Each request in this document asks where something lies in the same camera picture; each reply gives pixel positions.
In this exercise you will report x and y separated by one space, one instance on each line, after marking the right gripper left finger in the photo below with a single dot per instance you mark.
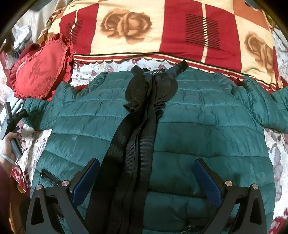
47 203

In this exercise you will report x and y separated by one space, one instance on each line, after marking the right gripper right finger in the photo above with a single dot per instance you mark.
224 195

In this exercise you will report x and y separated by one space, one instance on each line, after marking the green quilted puffer jacket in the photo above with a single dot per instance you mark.
147 128

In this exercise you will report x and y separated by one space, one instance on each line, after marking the person's left hand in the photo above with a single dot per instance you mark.
7 157

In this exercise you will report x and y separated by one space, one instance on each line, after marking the floral red white bedspread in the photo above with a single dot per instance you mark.
33 144

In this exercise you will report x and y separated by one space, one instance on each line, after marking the red heart-shaped ruffled pillow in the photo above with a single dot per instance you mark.
41 68

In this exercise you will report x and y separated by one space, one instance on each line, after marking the white floral bed sheet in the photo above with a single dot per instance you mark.
84 73

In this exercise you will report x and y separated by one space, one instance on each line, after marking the red cream checkered rose blanket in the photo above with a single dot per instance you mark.
230 37

